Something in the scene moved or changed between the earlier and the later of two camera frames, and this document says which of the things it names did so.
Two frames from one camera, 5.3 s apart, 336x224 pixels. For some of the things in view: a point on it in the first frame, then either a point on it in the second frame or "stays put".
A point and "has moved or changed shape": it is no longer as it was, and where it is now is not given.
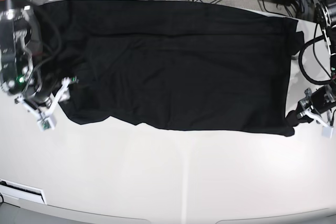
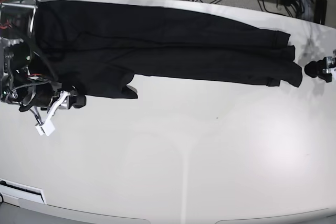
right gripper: x=322 y=99 -> x=313 y=68
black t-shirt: x=179 y=64 has moved or changed shape
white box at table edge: x=22 y=192 stays put
